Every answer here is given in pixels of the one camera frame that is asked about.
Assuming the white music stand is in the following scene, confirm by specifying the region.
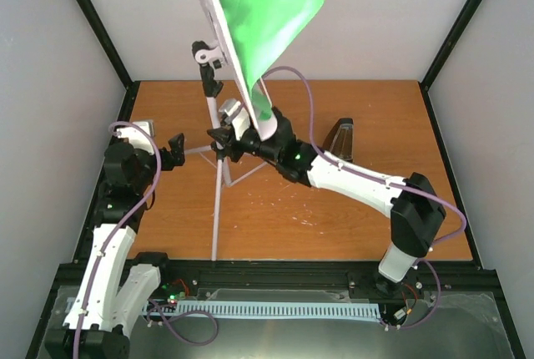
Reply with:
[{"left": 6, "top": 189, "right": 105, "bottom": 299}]
[{"left": 192, "top": 0, "right": 277, "bottom": 261}]

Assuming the black metronome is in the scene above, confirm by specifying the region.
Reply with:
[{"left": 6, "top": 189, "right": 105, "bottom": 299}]
[{"left": 322, "top": 117, "right": 354, "bottom": 163}]

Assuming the green sheet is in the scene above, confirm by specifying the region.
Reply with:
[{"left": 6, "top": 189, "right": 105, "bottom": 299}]
[{"left": 219, "top": 0, "right": 325, "bottom": 120}]

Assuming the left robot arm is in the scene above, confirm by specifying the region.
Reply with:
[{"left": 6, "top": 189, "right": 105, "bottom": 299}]
[{"left": 44, "top": 125, "right": 185, "bottom": 358}]

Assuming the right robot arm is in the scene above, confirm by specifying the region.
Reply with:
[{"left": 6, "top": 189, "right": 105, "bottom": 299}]
[{"left": 207, "top": 109, "right": 446, "bottom": 296}]

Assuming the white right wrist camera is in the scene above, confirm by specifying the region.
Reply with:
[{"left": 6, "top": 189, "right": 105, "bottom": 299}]
[{"left": 218, "top": 98, "right": 250, "bottom": 140}]

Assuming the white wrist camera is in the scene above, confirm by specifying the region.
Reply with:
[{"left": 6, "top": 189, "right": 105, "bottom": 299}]
[
  {"left": 109, "top": 119, "right": 155, "bottom": 155},
  {"left": 218, "top": 98, "right": 250, "bottom": 140}
]

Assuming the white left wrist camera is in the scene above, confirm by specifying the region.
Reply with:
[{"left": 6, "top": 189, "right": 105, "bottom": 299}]
[{"left": 109, "top": 119, "right": 155, "bottom": 155}]

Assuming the light blue cable duct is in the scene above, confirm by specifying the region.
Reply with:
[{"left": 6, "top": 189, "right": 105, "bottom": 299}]
[{"left": 162, "top": 301, "right": 380, "bottom": 322}]

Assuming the black aluminium frame rail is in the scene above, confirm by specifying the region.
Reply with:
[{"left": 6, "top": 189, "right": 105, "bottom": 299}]
[{"left": 53, "top": 259, "right": 501, "bottom": 304}]

